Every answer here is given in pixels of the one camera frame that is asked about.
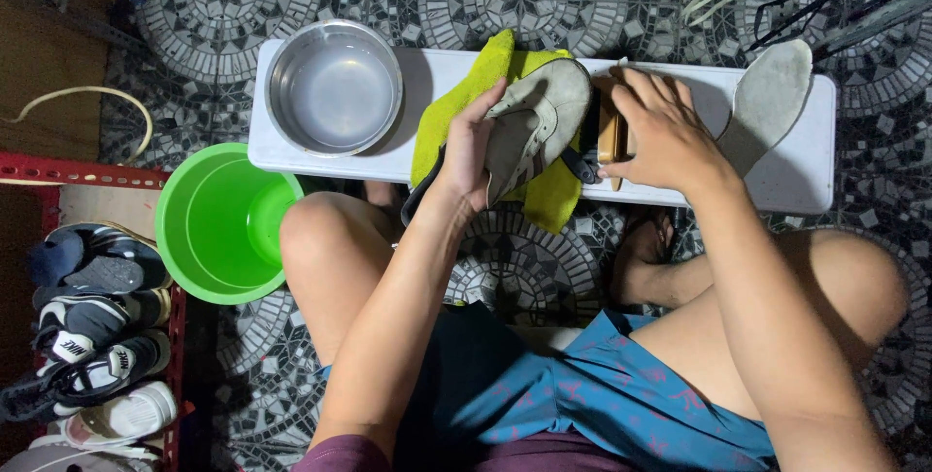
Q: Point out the black sandal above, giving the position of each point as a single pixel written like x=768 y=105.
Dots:
x=666 y=221

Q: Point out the person's left hand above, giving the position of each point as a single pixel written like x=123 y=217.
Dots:
x=462 y=159

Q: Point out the person's right hand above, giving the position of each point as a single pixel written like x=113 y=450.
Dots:
x=666 y=144

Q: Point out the person's maroon shirt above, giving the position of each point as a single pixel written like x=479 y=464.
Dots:
x=349 y=456

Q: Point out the wooden shoe brush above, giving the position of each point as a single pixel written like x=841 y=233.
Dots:
x=610 y=140

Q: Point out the white plastic bench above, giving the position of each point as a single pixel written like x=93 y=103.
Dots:
x=793 y=173

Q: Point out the grey worn sneaker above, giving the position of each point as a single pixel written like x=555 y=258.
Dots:
x=539 y=119

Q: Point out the grey shoe insole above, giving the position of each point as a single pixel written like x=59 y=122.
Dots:
x=768 y=104

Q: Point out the person's left leg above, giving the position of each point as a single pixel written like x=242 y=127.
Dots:
x=331 y=261

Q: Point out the yellow-green microfibre cloth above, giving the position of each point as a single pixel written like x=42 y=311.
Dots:
x=466 y=104

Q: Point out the person's blue patterned shorts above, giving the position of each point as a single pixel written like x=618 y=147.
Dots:
x=553 y=392

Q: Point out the brown wooden board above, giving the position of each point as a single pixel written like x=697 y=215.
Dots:
x=51 y=64

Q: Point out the person's right leg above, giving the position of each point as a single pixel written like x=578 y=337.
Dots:
x=837 y=290

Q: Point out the red metal rack of shoes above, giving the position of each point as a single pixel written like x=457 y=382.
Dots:
x=94 y=319

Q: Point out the grey metal rail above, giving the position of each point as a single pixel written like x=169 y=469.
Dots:
x=874 y=24

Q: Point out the steel bowl of water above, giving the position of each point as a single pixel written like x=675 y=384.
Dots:
x=333 y=87

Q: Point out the person's leg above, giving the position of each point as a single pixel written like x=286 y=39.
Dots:
x=331 y=261
x=837 y=290

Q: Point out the green plastic bucket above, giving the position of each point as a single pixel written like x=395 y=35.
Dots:
x=218 y=224

